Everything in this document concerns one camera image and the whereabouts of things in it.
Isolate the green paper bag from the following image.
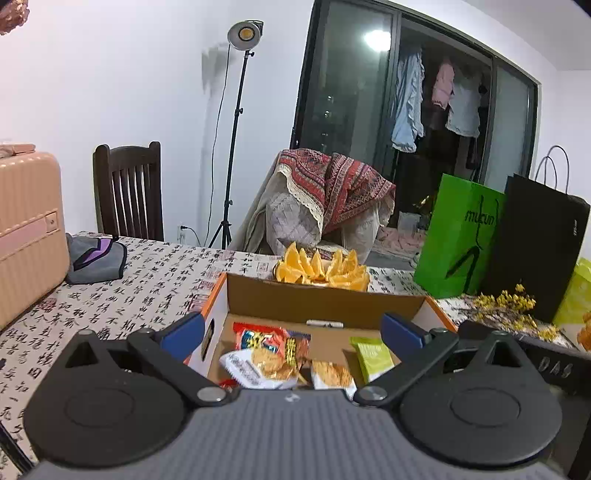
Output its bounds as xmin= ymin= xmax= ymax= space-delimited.
xmin=413 ymin=173 xmax=507 ymax=299

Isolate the orange cardboard box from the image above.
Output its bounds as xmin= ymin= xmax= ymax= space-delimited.
xmin=182 ymin=272 xmax=460 ymax=393

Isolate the white garment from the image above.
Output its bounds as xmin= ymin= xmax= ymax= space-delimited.
xmin=445 ymin=69 xmax=483 ymax=139

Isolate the yellow-green bag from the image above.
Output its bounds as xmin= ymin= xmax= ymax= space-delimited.
xmin=551 ymin=258 xmax=591 ymax=352

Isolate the black paper bag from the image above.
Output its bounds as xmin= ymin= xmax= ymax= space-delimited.
xmin=489 ymin=145 xmax=591 ymax=324

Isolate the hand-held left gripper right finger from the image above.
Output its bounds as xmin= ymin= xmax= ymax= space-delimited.
xmin=353 ymin=313 xmax=539 ymax=409

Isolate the light blue shirt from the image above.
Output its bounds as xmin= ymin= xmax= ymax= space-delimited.
xmin=392 ymin=46 xmax=426 ymax=153

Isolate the red snack packet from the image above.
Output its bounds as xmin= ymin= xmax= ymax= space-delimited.
xmin=232 ymin=322 xmax=311 ymax=370

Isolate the sliding glass door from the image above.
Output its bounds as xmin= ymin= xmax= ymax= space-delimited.
xmin=291 ymin=0 xmax=540 ymax=232

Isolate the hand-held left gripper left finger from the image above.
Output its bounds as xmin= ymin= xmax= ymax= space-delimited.
xmin=46 ymin=311 xmax=241 ymax=409

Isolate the yellow flower branch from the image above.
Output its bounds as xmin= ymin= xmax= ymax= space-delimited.
xmin=471 ymin=283 xmax=560 ymax=341

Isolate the white cracker packet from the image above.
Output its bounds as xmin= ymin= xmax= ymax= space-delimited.
xmin=310 ymin=360 xmax=357 ymax=392
xmin=218 ymin=348 xmax=302 ymax=391

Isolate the pink suitcase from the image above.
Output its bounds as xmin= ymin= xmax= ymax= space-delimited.
xmin=0 ymin=143 xmax=71 ymax=329

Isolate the studio light on stand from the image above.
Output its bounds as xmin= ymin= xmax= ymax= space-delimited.
xmin=207 ymin=20 xmax=265 ymax=250

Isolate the green snack bar packet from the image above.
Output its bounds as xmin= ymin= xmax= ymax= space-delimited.
xmin=349 ymin=337 xmax=396 ymax=385

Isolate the plate of orange slices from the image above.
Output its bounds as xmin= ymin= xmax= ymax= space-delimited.
xmin=272 ymin=241 xmax=370 ymax=292

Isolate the red patterned cloth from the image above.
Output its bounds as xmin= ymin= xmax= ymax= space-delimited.
xmin=276 ymin=148 xmax=397 ymax=235

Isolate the grey purple cloth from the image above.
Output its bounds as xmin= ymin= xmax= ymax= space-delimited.
xmin=65 ymin=233 xmax=128 ymax=285

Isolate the dark wooden chair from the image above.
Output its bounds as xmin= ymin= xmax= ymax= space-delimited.
xmin=92 ymin=141 xmax=164 ymax=241

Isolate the blanket covered armchair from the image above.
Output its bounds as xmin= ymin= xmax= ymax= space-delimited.
xmin=229 ymin=161 xmax=393 ymax=266

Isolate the pink garment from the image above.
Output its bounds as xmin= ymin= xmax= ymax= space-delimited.
xmin=431 ymin=60 xmax=456 ymax=110

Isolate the pink crumpled cloth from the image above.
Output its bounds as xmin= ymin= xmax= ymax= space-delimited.
xmin=373 ymin=228 xmax=428 ymax=259

